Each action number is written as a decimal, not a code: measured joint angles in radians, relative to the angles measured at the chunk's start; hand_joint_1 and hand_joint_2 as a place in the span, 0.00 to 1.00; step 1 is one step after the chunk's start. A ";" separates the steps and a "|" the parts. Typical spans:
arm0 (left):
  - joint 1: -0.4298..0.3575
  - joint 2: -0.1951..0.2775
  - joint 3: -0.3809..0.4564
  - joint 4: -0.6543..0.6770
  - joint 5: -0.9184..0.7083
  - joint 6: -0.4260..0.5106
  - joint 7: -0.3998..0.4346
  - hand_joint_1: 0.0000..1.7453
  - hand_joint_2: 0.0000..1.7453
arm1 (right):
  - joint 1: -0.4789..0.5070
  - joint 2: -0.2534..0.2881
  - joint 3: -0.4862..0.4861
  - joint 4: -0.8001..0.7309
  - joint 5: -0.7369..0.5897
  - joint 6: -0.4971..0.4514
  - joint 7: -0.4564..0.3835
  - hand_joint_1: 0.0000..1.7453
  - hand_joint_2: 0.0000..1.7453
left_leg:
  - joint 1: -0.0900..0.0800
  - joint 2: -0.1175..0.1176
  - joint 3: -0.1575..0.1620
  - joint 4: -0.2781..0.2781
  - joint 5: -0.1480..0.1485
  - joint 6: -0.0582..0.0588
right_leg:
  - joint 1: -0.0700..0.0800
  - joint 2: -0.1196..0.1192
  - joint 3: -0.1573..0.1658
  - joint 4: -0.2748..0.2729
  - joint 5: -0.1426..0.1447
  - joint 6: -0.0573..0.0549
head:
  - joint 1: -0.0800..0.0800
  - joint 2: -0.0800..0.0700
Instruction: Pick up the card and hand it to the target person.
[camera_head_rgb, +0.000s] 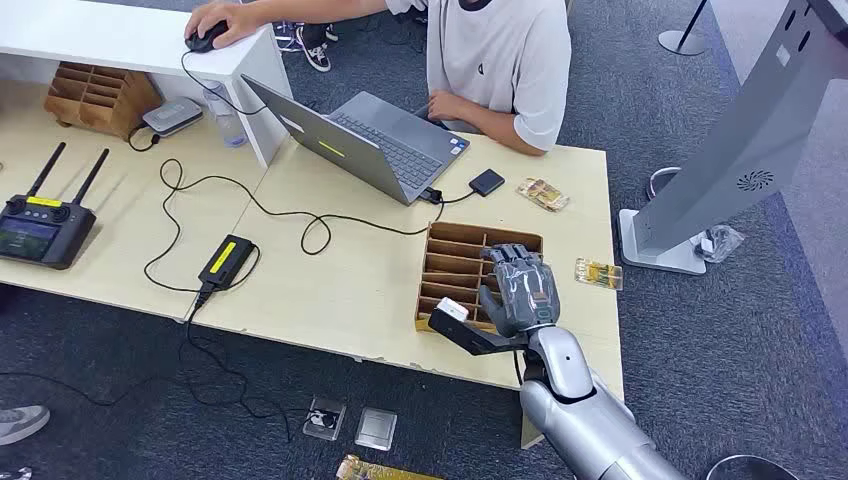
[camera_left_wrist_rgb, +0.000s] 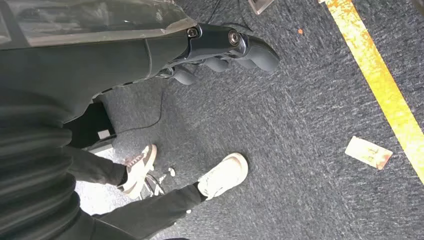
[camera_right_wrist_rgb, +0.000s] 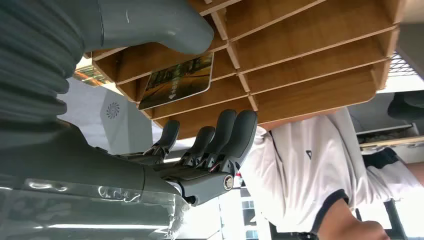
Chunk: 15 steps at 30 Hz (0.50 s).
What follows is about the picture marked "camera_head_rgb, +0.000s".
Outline person's left hand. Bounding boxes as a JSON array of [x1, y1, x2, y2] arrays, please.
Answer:
[[427, 89, 469, 125]]

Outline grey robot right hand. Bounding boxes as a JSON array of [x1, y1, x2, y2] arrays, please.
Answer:
[[477, 243, 562, 334]]

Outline person's right hand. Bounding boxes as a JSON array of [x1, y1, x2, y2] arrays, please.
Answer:
[[184, 1, 264, 49]]

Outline black computer mouse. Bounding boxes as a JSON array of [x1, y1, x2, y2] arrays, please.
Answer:
[[184, 21, 231, 54]]

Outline person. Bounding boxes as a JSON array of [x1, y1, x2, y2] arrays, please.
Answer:
[[384, 0, 572, 155]]

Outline wooden slotted card organizer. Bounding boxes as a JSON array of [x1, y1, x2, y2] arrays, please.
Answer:
[[415, 221, 545, 334], [43, 61, 164, 142]]

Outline black external drive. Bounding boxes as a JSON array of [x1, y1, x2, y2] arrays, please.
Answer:
[[468, 168, 506, 198]]

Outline white desk shelf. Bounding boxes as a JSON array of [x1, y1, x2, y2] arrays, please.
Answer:
[[0, 0, 294, 170]]

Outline black white sneaker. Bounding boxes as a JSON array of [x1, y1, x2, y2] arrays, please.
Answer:
[[294, 23, 333, 74]]

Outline clear plastic water bottle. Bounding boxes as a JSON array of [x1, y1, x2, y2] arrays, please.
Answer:
[[201, 80, 250, 149]]

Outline grey laptop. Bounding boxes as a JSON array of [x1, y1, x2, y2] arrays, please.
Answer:
[[240, 73, 472, 207]]

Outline grey router box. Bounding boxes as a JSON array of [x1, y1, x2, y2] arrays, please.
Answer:
[[141, 97, 205, 138]]

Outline clear plastic bag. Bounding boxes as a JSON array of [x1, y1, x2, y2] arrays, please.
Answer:
[[690, 223, 745, 264]]

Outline closed floor socket cover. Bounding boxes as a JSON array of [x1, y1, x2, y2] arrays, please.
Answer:
[[354, 406, 399, 452]]

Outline open floor socket box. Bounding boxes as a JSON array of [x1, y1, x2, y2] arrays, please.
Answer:
[[302, 396, 348, 443]]

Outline black power adapter yellow label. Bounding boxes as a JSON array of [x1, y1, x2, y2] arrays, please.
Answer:
[[197, 234, 257, 291]]

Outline grey kiosk stand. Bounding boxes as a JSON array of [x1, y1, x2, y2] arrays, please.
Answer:
[[617, 0, 848, 276]]

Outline round dark base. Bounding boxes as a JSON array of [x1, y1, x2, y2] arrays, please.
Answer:
[[705, 454, 803, 480]]

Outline black remote controller with antennas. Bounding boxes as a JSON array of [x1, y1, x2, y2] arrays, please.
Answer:
[[0, 141, 111, 271]]

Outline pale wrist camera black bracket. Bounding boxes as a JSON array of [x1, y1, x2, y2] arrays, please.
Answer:
[[428, 297, 530, 357]]

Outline black mouse cable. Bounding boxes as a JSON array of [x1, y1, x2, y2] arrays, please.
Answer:
[[180, 49, 270, 118]]

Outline short black drive cable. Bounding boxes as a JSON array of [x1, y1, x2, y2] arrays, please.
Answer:
[[418, 187, 478, 205]]

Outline black router cable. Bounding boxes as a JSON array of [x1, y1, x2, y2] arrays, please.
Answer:
[[127, 121, 162, 154]]

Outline round floor ring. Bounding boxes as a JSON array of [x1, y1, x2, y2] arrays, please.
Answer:
[[645, 166, 682, 201]]

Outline long black laptop power cable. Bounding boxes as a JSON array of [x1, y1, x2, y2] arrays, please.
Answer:
[[143, 157, 446, 296]]

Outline stanchion post with base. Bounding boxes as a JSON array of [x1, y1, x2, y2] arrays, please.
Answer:
[[657, 0, 710, 57]]

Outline black mains cable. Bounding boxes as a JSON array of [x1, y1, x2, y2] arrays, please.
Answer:
[[0, 286, 294, 444]]

